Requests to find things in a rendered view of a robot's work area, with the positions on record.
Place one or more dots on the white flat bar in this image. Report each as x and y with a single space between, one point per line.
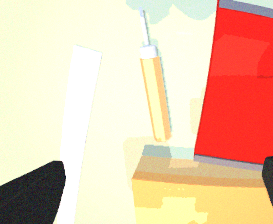
82 81

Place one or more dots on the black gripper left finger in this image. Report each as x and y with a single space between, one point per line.
33 198

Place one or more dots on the red rectangular block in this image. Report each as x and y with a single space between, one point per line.
236 122

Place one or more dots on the pale yellow floor panel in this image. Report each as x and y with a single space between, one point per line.
179 191

